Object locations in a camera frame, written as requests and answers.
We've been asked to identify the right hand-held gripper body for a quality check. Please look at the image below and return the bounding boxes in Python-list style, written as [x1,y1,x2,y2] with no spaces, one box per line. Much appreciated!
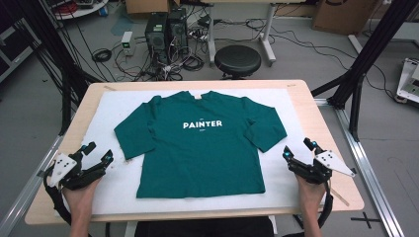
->
[290,150,357,186]

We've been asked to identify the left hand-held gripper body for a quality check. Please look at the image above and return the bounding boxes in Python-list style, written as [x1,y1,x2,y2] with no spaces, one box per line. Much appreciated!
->
[48,149,107,192]

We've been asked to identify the green t-shirt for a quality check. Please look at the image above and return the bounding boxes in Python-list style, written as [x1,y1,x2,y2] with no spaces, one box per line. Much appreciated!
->
[113,90,289,199]

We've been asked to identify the person's left hand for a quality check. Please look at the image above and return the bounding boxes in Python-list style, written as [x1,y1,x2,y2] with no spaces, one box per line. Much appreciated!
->
[62,177,103,213]

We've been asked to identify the person's right hand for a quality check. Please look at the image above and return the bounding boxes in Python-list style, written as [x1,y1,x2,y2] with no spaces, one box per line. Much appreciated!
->
[294,176,327,211]

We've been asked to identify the white foam mat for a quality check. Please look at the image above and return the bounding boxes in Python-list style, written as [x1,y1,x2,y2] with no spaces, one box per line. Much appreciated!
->
[62,88,327,216]

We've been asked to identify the thin wooden stick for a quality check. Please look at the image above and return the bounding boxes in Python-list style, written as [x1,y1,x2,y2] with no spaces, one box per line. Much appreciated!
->
[329,187,351,207]

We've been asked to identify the black tape cross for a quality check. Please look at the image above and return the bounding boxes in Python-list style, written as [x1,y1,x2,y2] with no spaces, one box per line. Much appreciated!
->
[350,211,381,230]

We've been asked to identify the black round stool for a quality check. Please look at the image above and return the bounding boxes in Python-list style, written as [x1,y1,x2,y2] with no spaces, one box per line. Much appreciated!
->
[213,43,262,81]

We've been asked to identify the person's dark trousers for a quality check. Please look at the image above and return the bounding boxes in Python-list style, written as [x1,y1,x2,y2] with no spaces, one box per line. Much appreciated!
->
[134,216,275,237]

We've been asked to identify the white machine part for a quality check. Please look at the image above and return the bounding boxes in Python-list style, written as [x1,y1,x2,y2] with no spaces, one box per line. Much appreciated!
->
[394,57,419,107]

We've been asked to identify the small white device green light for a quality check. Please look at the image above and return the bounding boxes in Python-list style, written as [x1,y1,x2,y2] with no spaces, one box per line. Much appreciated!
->
[121,31,134,56]

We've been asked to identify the black computer tower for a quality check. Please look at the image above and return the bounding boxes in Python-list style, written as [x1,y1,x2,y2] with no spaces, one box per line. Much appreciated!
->
[144,12,170,64]
[167,8,190,55]

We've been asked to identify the large cardboard box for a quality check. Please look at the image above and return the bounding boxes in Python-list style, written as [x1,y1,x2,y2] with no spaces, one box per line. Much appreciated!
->
[311,0,379,37]

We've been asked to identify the round white table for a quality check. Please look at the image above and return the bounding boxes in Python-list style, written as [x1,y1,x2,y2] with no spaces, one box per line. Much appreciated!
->
[48,0,110,21]

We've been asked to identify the small cardboard box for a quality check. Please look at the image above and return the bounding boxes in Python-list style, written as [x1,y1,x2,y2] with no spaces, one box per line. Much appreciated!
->
[125,0,181,15]

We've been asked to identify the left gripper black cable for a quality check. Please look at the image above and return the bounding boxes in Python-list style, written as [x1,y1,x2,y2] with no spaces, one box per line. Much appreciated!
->
[42,166,74,227]

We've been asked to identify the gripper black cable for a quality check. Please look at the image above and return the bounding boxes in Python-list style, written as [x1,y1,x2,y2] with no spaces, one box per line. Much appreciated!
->
[316,181,334,229]
[42,166,74,227]

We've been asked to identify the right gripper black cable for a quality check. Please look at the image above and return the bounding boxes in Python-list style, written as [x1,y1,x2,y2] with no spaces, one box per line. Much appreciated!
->
[316,181,334,229]

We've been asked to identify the aluminium rail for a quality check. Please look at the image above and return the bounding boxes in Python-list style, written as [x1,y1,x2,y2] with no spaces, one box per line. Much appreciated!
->
[0,134,64,237]
[314,97,406,237]

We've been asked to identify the coiled black cable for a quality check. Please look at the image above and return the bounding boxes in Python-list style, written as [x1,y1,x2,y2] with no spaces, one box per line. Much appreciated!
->
[91,47,113,63]

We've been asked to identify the long black floor cable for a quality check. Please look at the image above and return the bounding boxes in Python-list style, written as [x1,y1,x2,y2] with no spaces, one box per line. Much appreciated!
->
[213,18,396,100]

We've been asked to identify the tangle of floor cables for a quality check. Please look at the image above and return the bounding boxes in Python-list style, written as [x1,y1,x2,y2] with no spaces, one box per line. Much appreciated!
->
[113,42,206,82]

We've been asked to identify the black metal frame post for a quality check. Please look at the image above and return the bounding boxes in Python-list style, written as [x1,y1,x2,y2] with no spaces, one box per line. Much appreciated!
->
[310,0,419,142]
[9,0,103,136]

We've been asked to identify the white desk frame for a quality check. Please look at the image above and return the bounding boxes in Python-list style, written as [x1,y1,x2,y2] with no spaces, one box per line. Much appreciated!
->
[201,0,309,67]

